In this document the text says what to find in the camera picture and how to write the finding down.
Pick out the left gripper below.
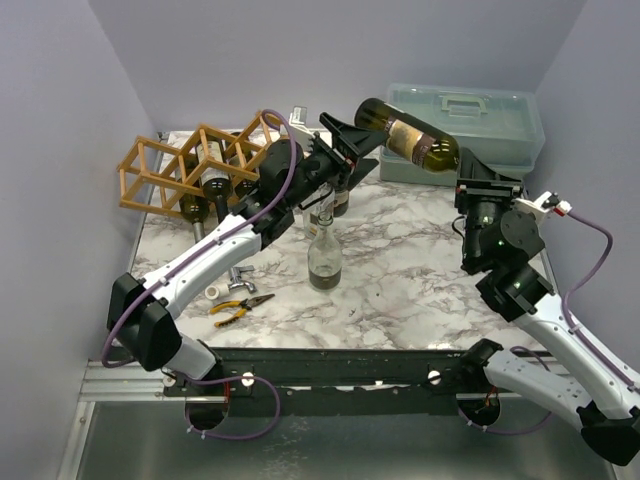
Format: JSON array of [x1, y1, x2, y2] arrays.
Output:
[[286, 114, 388, 210]]

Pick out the green bottle beige label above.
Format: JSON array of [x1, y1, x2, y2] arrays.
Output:
[[354, 98, 460, 173]]

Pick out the green bottle brown label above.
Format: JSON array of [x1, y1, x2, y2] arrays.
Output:
[[227, 132, 261, 199]]

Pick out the green bottle silver neck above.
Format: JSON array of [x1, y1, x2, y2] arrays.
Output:
[[179, 194, 210, 243]]

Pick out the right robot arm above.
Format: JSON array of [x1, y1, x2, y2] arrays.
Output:
[[454, 148, 639, 466]]

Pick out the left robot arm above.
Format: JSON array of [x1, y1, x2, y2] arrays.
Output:
[[103, 113, 388, 395]]

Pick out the tall green wine bottle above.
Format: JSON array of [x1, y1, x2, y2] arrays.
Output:
[[332, 188, 349, 218]]

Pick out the clear square liquor bottle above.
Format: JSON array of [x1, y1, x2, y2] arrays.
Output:
[[303, 197, 334, 239]]

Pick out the dark bottle in rack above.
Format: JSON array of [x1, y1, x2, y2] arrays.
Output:
[[201, 140, 232, 223]]

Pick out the wooden wine rack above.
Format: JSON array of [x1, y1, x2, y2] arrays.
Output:
[[117, 110, 286, 218]]

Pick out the translucent plastic toolbox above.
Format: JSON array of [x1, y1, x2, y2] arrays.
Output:
[[387, 83, 545, 177]]

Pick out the clear glass carafe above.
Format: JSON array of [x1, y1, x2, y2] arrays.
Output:
[[307, 212, 343, 291]]

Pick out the chrome tap fitting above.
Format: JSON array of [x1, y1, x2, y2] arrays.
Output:
[[227, 265, 257, 294]]

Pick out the white tape roll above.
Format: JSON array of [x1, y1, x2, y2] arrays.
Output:
[[204, 283, 230, 302]]

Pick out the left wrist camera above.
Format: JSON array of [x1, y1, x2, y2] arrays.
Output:
[[289, 106, 315, 146]]

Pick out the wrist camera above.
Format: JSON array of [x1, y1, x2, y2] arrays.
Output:
[[514, 191, 572, 225], [289, 106, 315, 146]]

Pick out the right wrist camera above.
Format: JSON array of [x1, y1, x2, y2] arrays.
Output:
[[514, 191, 572, 225]]

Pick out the yellow handled pliers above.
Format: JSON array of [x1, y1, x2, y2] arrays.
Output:
[[209, 294, 275, 328]]

